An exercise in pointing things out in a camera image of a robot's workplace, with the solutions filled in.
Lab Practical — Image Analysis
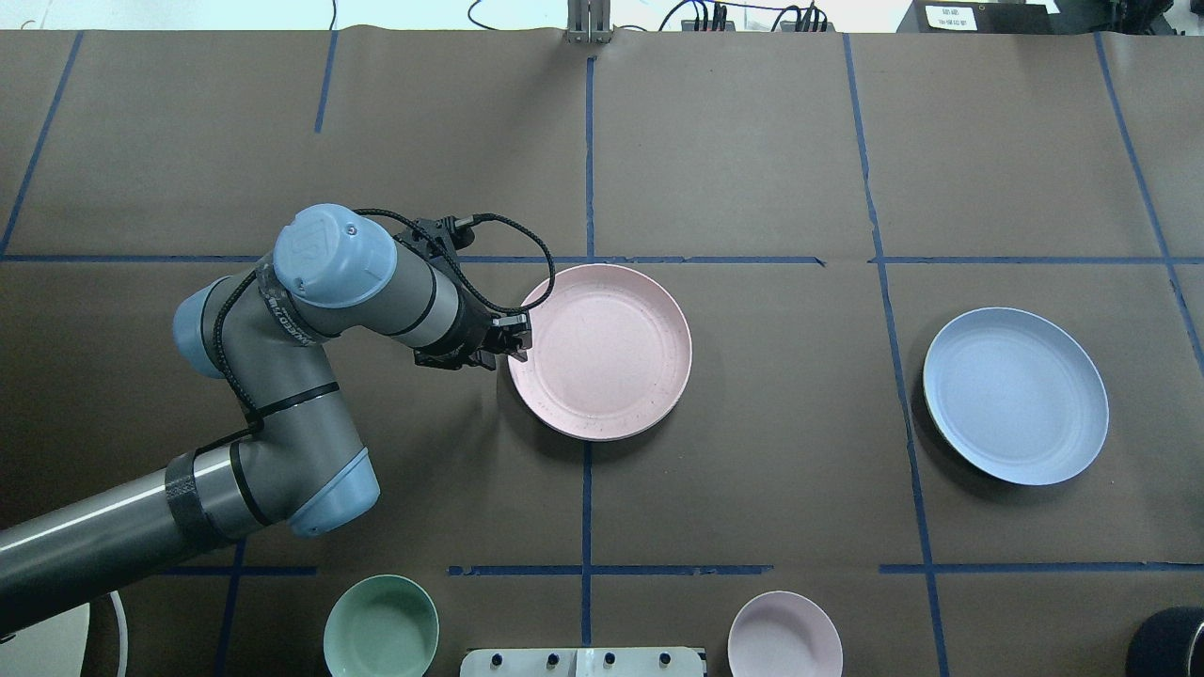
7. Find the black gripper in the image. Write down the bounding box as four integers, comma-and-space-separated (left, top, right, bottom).
414, 312, 532, 371

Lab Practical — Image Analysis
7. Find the pink plate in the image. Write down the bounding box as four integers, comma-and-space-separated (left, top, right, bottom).
508, 264, 694, 442

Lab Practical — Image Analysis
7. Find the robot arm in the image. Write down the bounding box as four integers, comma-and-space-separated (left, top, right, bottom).
2, 204, 532, 635

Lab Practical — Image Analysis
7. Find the green bowl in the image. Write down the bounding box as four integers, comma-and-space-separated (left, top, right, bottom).
323, 575, 439, 676

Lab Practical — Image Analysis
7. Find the white pole with base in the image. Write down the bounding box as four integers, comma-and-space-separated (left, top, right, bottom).
459, 646, 708, 676

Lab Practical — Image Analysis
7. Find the pink bowl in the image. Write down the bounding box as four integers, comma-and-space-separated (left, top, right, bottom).
727, 590, 844, 676

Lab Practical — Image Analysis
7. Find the blue plate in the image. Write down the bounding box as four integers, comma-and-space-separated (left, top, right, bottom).
922, 306, 1111, 487

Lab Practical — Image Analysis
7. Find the black box with label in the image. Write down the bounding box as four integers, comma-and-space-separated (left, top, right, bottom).
895, 1, 1054, 35

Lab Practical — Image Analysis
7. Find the cream toaster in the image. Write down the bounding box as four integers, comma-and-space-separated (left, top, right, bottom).
1, 604, 90, 676

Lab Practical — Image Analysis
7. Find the dark blue saucepan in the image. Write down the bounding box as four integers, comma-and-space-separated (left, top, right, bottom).
1125, 606, 1203, 676

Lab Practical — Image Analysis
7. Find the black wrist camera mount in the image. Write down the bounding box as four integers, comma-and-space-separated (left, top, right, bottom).
394, 217, 477, 277

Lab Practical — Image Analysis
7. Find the aluminium frame post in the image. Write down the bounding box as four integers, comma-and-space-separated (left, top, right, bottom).
563, 0, 613, 45

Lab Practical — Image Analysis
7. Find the white power plug cable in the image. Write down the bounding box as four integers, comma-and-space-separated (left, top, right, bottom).
110, 590, 129, 677

